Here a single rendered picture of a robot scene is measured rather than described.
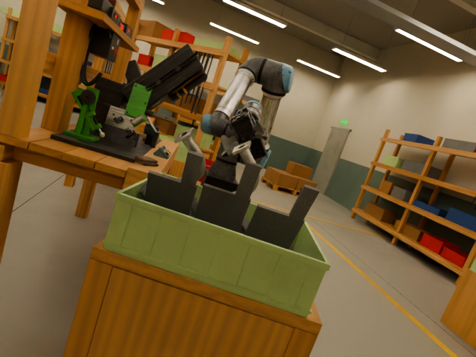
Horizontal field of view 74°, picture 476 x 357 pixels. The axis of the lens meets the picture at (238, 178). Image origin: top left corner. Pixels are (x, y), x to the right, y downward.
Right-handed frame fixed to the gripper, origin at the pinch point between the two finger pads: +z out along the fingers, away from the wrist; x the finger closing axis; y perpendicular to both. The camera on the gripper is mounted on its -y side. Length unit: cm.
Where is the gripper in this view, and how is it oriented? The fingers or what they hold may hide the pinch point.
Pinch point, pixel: (244, 149)
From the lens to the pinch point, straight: 94.3
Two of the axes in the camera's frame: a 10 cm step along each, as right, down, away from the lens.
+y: -4.7, -8.0, -3.7
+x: 8.7, -3.5, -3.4
